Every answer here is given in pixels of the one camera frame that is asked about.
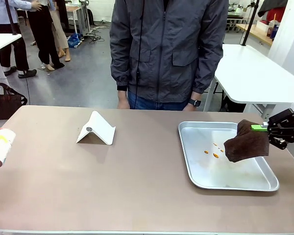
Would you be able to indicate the dark brown cloth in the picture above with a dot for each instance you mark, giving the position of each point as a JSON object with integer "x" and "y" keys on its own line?
{"x": 247, "y": 144}

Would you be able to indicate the person's left forearm grey sleeve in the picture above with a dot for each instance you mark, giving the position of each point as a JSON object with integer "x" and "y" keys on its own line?
{"x": 207, "y": 73}

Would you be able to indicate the person's right forearm grey sleeve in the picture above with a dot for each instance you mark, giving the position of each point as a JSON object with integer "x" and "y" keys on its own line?
{"x": 120, "y": 73}

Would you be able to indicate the person's left hand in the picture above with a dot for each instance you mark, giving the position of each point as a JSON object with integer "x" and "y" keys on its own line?
{"x": 190, "y": 108}

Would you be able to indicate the person's right hand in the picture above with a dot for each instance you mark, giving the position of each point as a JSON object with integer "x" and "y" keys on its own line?
{"x": 123, "y": 100}

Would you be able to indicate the silver metal tray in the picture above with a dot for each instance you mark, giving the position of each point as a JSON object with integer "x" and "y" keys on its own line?
{"x": 223, "y": 176}

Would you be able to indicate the black wristwatch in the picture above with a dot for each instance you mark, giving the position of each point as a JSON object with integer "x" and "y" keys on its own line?
{"x": 195, "y": 102}

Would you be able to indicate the wooden workbench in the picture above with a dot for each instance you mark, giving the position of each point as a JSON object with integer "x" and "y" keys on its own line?
{"x": 254, "y": 33}

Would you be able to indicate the white box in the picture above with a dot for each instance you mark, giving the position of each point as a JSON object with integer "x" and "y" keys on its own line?
{"x": 262, "y": 25}

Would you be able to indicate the black stand pole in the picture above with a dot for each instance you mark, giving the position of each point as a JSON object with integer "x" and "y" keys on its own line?
{"x": 250, "y": 22}

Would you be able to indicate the dark red hanging garment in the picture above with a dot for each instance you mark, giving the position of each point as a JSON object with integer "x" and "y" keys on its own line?
{"x": 272, "y": 7}

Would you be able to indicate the person in grey jacket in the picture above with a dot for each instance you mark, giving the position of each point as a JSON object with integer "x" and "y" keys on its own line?
{"x": 166, "y": 49}

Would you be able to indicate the white folded roller stand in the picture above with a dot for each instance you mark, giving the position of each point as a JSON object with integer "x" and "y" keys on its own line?
{"x": 98, "y": 129}

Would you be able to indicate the blue plastic bag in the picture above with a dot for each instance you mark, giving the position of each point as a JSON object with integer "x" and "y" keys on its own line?
{"x": 74, "y": 40}

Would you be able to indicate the wooden desk with metal legs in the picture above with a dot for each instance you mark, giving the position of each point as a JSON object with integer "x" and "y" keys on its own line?
{"x": 77, "y": 14}

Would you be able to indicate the bystander in beige trousers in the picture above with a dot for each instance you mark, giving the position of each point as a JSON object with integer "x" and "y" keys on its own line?
{"x": 62, "y": 39}

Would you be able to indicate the bystander in black clothes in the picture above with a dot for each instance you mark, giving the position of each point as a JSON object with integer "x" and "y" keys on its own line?
{"x": 45, "y": 36}

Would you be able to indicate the dark brown handbag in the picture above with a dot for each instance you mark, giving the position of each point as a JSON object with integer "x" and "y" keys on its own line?
{"x": 5, "y": 105}

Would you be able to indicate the yellow paper scrap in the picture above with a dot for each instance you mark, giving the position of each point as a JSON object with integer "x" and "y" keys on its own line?
{"x": 3, "y": 139}

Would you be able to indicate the bystander in blue shirt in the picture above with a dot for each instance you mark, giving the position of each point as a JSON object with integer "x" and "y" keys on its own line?
{"x": 12, "y": 49}

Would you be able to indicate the black thin pole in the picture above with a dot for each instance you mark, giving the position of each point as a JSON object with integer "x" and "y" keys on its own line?
{"x": 11, "y": 17}

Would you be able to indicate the small white table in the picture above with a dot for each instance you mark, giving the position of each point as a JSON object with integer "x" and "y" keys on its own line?
{"x": 0, "y": 44}

